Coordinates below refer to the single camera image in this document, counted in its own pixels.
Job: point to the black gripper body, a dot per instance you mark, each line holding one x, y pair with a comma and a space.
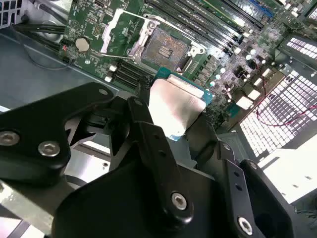
111, 210

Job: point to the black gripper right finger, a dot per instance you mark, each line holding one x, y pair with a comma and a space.
235, 188

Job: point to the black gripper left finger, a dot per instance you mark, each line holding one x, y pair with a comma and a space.
32, 124

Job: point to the silver CPU chip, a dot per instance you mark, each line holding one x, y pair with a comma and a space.
173, 106

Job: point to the metal socket cover frame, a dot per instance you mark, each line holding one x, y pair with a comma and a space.
106, 39

